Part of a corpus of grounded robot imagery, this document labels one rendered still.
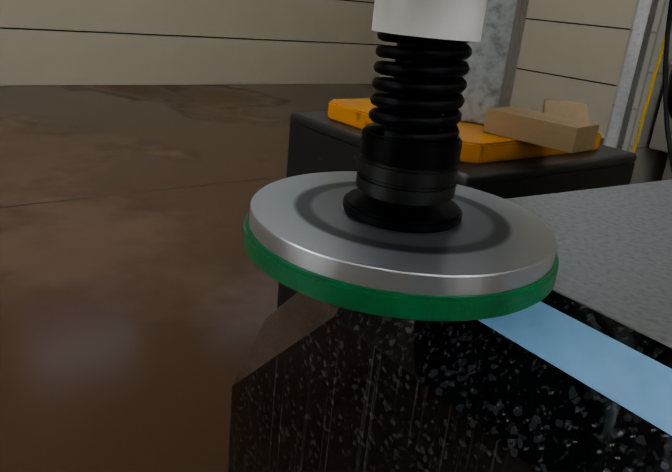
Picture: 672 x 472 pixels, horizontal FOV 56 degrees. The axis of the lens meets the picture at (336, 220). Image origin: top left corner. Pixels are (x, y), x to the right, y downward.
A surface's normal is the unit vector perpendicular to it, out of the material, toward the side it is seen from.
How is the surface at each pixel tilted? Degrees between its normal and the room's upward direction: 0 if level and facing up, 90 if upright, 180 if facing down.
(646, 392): 44
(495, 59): 90
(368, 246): 0
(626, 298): 0
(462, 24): 90
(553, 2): 90
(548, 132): 90
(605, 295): 0
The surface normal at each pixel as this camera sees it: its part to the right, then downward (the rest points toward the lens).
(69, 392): 0.09, -0.94
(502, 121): -0.70, 0.17
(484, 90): -0.39, 0.27
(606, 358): -0.50, -0.59
